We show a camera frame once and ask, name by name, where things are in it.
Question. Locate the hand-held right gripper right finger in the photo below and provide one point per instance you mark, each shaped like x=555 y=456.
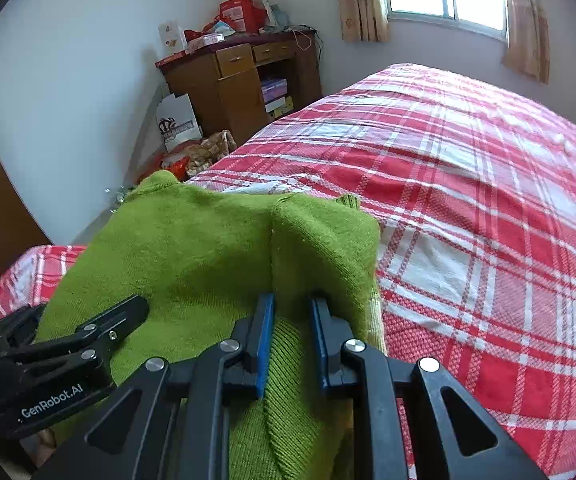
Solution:
x=319 y=345

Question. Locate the brown wooden desk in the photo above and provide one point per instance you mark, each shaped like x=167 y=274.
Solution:
x=238 y=90

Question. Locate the flat pink box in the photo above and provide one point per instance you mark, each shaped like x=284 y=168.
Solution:
x=205 y=40

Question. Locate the purple box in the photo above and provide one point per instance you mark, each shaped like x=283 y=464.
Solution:
x=274 y=90

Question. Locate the white printed paper bag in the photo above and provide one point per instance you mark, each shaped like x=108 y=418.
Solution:
x=178 y=120

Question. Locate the red plaid bed sheet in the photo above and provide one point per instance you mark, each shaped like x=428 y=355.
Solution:
x=467 y=185

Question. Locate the beige patterned curtain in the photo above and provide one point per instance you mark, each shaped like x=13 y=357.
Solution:
x=527 y=30
x=360 y=5

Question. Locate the teal cloth item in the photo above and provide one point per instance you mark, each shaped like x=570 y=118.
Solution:
x=280 y=17

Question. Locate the green knitted sweater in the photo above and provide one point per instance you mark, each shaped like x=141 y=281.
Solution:
x=193 y=250

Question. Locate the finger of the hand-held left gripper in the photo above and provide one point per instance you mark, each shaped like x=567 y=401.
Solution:
x=118 y=317
x=13 y=325

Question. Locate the red snack bag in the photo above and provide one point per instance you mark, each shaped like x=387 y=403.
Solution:
x=175 y=166

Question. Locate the red gift box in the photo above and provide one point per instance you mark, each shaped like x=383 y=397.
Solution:
x=240 y=12

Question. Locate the white printed box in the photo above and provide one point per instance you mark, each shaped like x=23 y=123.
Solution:
x=172 y=39

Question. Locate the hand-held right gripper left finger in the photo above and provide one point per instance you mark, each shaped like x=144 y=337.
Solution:
x=266 y=345

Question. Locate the yellow and white box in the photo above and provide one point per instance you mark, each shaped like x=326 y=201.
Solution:
x=279 y=105

